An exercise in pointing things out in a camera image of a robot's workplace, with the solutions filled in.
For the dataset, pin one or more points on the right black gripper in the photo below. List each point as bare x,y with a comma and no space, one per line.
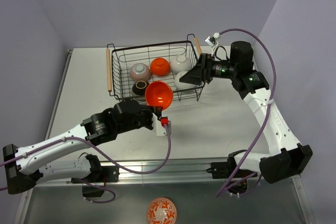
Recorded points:
201,72

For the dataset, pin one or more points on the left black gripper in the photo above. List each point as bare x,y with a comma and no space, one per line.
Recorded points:
156,110

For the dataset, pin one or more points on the grey white bowl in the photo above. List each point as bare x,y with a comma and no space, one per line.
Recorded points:
180,63

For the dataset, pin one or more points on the brown bowl beige inside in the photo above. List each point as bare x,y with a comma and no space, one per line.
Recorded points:
139,88

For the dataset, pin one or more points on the black white patterned bowl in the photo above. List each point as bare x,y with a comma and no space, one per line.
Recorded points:
140,72

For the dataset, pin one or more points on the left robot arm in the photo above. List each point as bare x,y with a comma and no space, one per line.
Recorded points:
25,167

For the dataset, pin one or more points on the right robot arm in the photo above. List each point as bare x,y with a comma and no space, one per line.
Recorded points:
287,156

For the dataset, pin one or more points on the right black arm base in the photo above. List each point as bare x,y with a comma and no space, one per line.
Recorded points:
222,170

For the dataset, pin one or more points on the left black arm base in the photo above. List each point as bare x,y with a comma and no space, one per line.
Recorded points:
103,175

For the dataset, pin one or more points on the orange white patterned bowl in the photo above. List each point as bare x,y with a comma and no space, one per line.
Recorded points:
161,210

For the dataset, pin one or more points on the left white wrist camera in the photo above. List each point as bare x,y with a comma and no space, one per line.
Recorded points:
162,126

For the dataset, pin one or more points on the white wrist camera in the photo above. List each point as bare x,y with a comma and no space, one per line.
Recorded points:
162,126
212,41

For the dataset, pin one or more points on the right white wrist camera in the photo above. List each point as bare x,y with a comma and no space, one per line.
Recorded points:
212,41

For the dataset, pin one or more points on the black wire dish rack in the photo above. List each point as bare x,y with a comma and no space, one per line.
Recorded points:
119,62

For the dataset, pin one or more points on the aluminium mounting rail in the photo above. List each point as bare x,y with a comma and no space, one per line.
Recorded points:
174,171

